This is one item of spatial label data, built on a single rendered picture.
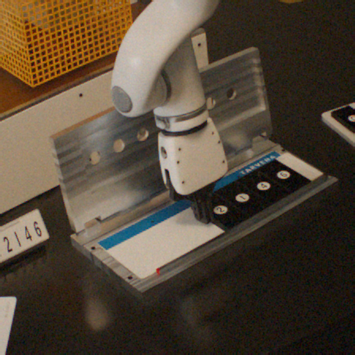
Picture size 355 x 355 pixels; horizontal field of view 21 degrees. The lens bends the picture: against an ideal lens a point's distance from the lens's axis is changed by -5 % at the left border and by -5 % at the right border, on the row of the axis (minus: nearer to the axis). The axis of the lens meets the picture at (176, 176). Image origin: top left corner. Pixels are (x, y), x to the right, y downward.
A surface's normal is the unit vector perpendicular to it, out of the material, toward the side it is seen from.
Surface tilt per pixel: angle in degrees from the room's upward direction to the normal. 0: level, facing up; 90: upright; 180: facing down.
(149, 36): 49
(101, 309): 0
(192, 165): 78
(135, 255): 0
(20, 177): 90
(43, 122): 90
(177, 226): 0
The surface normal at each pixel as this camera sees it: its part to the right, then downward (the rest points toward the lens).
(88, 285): -0.08, -0.83
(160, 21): -0.32, -0.22
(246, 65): 0.59, 0.26
